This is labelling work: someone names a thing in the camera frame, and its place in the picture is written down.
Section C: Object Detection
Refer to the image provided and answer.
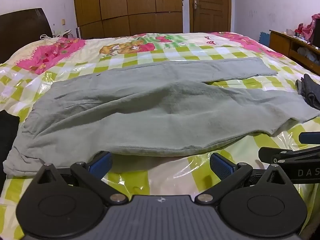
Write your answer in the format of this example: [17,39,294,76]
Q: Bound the red cloth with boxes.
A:
[295,14,320,43]

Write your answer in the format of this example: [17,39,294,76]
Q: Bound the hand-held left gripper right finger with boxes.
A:
[195,152,288,204]

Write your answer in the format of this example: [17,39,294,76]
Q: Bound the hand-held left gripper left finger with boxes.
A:
[32,151,129,204]

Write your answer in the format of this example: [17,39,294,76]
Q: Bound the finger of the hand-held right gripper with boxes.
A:
[298,131,320,145]
[258,146,320,165]

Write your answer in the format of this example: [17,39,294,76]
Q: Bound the grey-green pants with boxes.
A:
[3,57,320,176]

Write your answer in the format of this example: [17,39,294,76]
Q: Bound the dark wooden headboard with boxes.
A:
[0,8,53,64]

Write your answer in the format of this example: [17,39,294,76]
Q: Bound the brown wooden wardrobe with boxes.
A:
[72,0,184,40]

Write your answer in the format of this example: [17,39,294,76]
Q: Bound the blue foam mat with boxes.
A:
[259,31,271,46]

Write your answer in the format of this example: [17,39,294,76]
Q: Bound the white cable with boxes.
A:
[39,33,66,44]

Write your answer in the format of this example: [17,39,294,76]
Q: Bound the brown wooden door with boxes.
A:
[188,0,232,33]

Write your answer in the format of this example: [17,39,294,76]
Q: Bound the wooden side cabinet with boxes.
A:
[269,29,320,76]

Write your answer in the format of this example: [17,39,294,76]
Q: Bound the dark grey cloth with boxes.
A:
[295,73,320,110]

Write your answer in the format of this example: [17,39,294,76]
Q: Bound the black cloth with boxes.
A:
[0,110,20,193]

